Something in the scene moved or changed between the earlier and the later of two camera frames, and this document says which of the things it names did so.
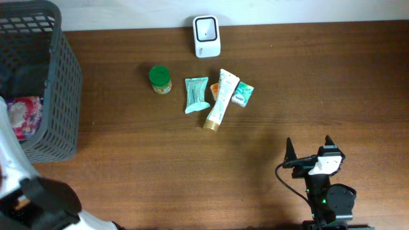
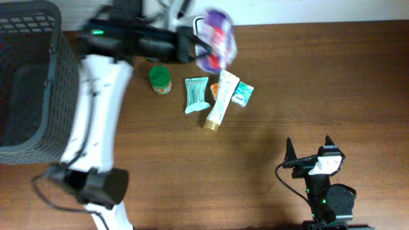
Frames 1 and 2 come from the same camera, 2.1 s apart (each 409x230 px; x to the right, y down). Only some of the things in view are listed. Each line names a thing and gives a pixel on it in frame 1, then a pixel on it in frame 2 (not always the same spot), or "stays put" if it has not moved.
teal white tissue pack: x=242 y=94 stays put
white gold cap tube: x=227 y=82 stays put
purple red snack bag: x=25 y=114 → x=220 y=34
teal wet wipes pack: x=196 y=94 stays put
